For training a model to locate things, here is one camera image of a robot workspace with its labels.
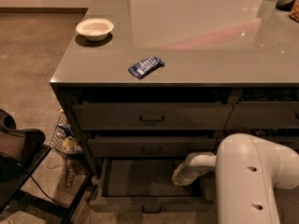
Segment wire basket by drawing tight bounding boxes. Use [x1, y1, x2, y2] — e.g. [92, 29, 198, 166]
[48, 111, 82, 188]

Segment grey drawer cabinet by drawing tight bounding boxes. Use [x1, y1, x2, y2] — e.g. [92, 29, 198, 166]
[50, 0, 299, 172]

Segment yellow item in basket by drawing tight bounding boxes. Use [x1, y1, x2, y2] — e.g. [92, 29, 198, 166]
[62, 136, 82, 154]

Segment brown snack container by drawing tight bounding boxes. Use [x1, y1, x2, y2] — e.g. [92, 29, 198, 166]
[289, 0, 299, 22]

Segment black chair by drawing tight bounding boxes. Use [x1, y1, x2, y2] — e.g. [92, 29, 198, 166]
[0, 109, 93, 224]

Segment blue snack packet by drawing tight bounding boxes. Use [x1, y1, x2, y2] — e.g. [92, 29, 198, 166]
[128, 56, 164, 79]

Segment blue item in basket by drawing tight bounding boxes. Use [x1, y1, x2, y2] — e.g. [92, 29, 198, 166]
[59, 124, 74, 136]

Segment black cable on floor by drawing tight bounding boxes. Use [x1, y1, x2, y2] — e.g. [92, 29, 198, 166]
[29, 175, 64, 207]

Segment white paper bowl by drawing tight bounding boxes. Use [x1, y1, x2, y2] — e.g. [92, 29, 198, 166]
[76, 19, 114, 42]

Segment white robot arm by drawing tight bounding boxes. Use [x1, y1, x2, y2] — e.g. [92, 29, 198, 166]
[172, 133, 299, 224]

